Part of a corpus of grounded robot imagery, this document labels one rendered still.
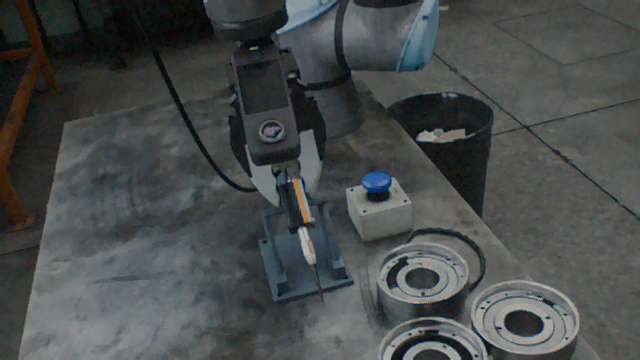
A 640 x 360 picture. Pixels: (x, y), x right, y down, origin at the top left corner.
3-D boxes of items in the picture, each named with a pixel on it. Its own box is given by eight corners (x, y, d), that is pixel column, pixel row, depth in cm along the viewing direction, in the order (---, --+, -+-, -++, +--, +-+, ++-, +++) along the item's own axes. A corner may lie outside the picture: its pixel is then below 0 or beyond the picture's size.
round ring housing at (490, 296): (512, 294, 74) (513, 267, 71) (596, 342, 66) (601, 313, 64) (450, 343, 69) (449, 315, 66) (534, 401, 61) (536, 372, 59)
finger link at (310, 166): (325, 168, 74) (302, 100, 69) (335, 196, 69) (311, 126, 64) (300, 176, 74) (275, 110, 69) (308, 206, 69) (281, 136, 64)
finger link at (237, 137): (279, 165, 68) (271, 91, 63) (281, 174, 67) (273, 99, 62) (235, 172, 67) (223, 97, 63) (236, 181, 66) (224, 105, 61)
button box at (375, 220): (414, 230, 86) (412, 200, 83) (364, 243, 85) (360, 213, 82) (393, 199, 93) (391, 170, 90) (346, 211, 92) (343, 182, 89)
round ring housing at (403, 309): (488, 306, 72) (488, 279, 70) (408, 343, 69) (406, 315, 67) (435, 257, 81) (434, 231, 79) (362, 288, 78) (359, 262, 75)
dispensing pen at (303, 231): (310, 308, 64) (266, 154, 68) (311, 310, 68) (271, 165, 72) (331, 302, 64) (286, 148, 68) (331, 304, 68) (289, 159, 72)
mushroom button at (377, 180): (398, 211, 86) (395, 180, 83) (369, 219, 85) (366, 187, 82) (388, 196, 89) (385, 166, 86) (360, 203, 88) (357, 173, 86)
